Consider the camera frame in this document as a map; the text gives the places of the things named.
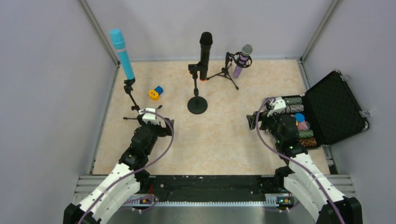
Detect tripod stand with shock mount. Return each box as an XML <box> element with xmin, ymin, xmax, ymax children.
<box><xmin>206</xmin><ymin>52</ymin><xmax>239</xmax><ymax>90</ymax></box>

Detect black microphone orange end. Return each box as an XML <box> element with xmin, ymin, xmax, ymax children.
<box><xmin>199</xmin><ymin>32</ymin><xmax>213</xmax><ymax>81</ymax></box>

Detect blue plastic tube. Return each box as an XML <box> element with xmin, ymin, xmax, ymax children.
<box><xmin>109</xmin><ymin>28</ymin><xmax>135</xmax><ymax>80</ymax></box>

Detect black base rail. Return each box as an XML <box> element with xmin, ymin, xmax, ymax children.
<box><xmin>136</xmin><ymin>175</ymin><xmax>297</xmax><ymax>207</ymax></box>

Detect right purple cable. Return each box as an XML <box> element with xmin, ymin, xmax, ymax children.
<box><xmin>255</xmin><ymin>97</ymin><xmax>347</xmax><ymax>224</ymax></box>

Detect yellow traffic light brick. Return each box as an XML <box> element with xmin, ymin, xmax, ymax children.
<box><xmin>148</xmin><ymin>90</ymin><xmax>160</xmax><ymax>101</ymax></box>

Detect purple glitter microphone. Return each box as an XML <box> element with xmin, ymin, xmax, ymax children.
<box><xmin>233</xmin><ymin>44</ymin><xmax>253</xmax><ymax>78</ymax></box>

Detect blue round chip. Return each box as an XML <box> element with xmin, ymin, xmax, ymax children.
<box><xmin>294</xmin><ymin>113</ymin><xmax>305</xmax><ymax>123</ymax></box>

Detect purple cable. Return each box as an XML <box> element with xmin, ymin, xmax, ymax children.
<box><xmin>77</xmin><ymin>111</ymin><xmax>176</xmax><ymax>224</ymax></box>
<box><xmin>255</xmin><ymin>97</ymin><xmax>347</xmax><ymax>224</ymax></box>

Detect poker chip stacks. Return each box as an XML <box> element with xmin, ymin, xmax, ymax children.
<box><xmin>284</xmin><ymin>97</ymin><xmax>318</xmax><ymax>148</ymax></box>

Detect round base clamp stand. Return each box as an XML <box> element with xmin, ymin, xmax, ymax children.
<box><xmin>187</xmin><ymin>63</ymin><xmax>208</xmax><ymax>115</ymax></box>

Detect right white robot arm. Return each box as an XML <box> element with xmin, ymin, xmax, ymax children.
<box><xmin>246</xmin><ymin>112</ymin><xmax>363</xmax><ymax>224</ymax></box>

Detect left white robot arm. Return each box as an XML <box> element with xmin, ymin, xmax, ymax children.
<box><xmin>63</xmin><ymin>115</ymin><xmax>174</xmax><ymax>224</ymax></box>

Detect open black carrying case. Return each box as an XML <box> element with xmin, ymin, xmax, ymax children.
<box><xmin>263</xmin><ymin>70</ymin><xmax>371</xmax><ymax>149</ymax></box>

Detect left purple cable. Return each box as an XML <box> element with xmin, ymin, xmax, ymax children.
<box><xmin>77</xmin><ymin>111</ymin><xmax>176</xmax><ymax>224</ymax></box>

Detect tripod stand with clip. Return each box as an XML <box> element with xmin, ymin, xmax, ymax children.
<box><xmin>123</xmin><ymin>79</ymin><xmax>163</xmax><ymax>120</ymax></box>

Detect blue toy brick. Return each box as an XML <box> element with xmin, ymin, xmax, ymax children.
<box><xmin>154</xmin><ymin>86</ymin><xmax>164</xmax><ymax>95</ymax></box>

